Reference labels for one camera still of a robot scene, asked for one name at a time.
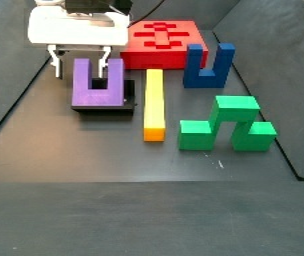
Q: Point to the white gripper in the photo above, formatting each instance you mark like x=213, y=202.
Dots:
x=53, y=26

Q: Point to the purple U-shaped block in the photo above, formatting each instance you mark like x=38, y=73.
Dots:
x=97, y=92

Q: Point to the black angled fixture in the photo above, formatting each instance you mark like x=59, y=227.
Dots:
x=126, y=109

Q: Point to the red insertion board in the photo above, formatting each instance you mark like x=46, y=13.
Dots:
x=157, y=44

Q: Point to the yellow long bar block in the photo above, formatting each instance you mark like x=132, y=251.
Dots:
x=153, y=107

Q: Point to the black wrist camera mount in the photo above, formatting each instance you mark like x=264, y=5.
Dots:
x=98, y=6

